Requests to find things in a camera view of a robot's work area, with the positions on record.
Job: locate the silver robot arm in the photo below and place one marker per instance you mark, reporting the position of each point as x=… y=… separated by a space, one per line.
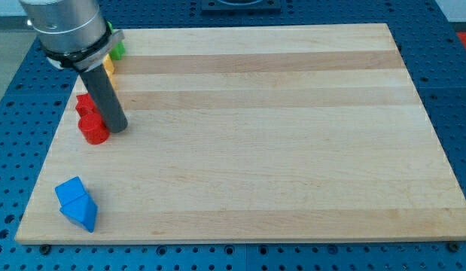
x=72 y=33

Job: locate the blue triangle block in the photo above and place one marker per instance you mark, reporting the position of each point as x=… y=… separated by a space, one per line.
x=81 y=211

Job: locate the wooden board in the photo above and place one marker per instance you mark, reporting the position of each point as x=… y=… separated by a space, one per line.
x=256 y=134

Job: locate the red cylinder block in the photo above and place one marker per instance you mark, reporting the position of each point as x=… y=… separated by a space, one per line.
x=93 y=129

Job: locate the green block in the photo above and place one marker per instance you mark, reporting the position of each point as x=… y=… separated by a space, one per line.
x=118 y=50

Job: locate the yellow block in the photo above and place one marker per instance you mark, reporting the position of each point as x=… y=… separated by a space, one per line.
x=109 y=68

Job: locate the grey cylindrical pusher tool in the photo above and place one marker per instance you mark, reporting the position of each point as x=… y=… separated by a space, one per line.
x=99 y=87

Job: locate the red star block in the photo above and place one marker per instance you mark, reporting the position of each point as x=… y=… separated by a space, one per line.
x=85 y=105

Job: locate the blue cube block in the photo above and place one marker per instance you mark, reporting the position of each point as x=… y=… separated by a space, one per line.
x=70 y=190

